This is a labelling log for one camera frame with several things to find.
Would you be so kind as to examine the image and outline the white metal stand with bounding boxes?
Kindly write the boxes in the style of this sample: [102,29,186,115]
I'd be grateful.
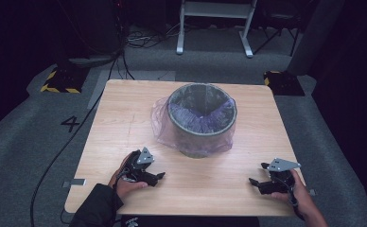
[175,0,258,59]

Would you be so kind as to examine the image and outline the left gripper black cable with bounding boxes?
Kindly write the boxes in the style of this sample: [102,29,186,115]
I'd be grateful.
[112,166,132,193]

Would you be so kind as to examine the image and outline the person's right hand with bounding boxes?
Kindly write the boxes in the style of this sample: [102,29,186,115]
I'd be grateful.
[271,168,319,219]

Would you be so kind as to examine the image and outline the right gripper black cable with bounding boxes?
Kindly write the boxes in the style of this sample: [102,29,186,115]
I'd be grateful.
[279,175,304,220]

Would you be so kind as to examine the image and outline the green plastic bin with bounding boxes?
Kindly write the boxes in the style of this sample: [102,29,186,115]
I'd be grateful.
[166,82,238,159]

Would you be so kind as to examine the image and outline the person's dark clothing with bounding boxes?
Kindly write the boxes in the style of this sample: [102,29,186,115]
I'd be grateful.
[120,215,261,227]

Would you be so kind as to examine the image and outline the person's left hand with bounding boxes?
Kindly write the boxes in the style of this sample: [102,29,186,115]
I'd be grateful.
[108,152,149,201]

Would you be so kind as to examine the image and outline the grey column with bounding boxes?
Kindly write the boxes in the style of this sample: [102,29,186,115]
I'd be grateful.
[287,0,346,77]

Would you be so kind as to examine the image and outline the long black floor cable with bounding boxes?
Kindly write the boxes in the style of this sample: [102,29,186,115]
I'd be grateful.
[29,46,130,227]

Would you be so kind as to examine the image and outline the tangle of floor cables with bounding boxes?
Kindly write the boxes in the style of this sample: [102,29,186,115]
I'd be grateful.
[125,22,180,49]

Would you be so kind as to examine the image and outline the black yellow striped base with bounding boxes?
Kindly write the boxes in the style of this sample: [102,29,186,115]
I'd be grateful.
[263,70,306,96]
[40,66,91,95]

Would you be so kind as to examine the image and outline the purple plastic bag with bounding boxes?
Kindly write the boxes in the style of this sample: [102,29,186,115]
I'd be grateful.
[149,82,238,158]

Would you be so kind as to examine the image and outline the black tripod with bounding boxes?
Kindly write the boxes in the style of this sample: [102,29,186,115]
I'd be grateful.
[253,12,302,58]

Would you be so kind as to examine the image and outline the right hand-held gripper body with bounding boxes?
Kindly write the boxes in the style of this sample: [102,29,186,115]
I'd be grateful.
[258,157,302,195]

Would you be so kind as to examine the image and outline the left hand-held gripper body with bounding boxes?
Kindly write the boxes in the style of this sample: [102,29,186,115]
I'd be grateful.
[121,146,156,185]

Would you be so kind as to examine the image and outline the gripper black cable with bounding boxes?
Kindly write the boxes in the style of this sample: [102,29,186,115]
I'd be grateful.
[112,166,132,193]
[279,175,304,220]

